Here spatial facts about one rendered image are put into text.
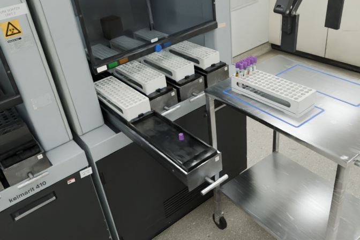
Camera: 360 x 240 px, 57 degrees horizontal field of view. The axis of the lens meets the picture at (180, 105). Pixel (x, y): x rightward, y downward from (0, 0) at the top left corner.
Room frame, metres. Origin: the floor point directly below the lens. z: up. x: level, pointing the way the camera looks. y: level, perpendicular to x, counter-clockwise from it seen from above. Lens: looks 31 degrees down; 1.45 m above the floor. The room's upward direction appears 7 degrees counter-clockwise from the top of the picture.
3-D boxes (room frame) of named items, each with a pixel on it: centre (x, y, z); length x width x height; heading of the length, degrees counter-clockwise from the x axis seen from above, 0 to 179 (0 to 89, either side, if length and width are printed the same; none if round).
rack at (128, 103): (1.15, 0.23, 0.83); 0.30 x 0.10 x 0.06; 34
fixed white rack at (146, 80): (1.33, 0.17, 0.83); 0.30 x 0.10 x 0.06; 34
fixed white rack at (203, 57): (1.50, -0.09, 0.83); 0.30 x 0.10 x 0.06; 34
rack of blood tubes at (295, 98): (1.03, -0.33, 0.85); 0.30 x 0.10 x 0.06; 35
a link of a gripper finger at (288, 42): (0.57, -0.21, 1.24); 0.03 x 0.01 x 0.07; 32
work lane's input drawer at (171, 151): (1.00, 0.13, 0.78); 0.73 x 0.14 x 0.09; 34
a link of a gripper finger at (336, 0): (0.64, -0.33, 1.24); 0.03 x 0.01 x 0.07; 32
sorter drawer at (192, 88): (1.53, 0.12, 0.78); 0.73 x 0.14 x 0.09; 34
